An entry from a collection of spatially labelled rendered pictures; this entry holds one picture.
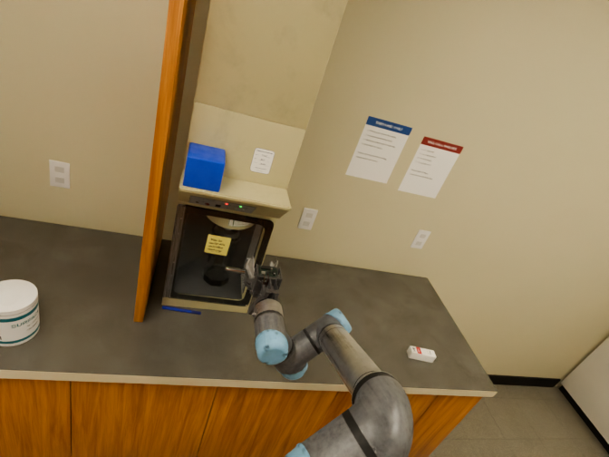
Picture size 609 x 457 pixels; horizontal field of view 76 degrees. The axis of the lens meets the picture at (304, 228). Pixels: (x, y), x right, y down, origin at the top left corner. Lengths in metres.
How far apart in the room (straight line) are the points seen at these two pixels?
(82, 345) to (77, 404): 0.22
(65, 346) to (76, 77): 0.90
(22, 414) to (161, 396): 0.43
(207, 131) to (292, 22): 0.37
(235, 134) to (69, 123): 0.75
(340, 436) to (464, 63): 1.47
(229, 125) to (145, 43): 0.53
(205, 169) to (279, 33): 0.40
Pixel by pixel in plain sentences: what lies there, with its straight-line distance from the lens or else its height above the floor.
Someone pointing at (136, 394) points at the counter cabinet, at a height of 0.80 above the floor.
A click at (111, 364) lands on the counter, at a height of 0.94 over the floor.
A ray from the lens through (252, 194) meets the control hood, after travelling 1.15.
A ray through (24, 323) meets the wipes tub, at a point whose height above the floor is 1.02.
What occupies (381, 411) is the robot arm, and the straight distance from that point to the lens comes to 0.69.
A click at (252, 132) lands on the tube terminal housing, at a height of 1.66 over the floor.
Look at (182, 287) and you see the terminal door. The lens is 1.46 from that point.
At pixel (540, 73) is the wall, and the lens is 1.99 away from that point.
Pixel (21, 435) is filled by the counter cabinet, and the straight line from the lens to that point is 1.76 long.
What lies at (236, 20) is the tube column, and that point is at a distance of 1.08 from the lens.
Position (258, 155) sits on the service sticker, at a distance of 1.18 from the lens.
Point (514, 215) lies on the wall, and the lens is 2.32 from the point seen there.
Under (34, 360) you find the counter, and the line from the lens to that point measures 1.42.
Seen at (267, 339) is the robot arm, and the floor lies 1.36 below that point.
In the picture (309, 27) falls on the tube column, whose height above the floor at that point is 1.97.
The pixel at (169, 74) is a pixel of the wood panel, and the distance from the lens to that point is 1.02.
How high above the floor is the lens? 2.05
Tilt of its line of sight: 31 degrees down
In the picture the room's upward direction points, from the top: 20 degrees clockwise
